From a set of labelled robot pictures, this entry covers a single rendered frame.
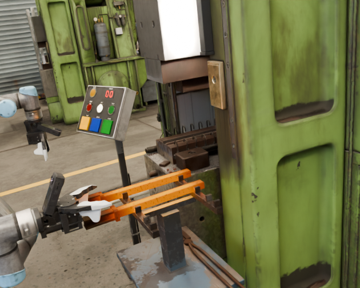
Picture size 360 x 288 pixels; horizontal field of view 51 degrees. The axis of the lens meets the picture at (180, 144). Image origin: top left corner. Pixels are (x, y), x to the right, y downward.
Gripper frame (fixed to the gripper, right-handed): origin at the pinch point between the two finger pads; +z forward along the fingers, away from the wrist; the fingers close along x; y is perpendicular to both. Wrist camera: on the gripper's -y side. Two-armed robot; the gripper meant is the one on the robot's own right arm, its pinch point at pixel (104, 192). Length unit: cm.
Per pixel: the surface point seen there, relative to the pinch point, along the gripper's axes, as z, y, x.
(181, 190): 24.5, 6.8, 1.4
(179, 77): 48, -22, -37
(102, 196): 1.7, 6.1, -10.7
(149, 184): 18.3, 7.1, -10.6
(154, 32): 41, -41, -40
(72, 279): -4, 106, -118
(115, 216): 1.5, 7.6, 2.3
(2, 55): 30, -5, -846
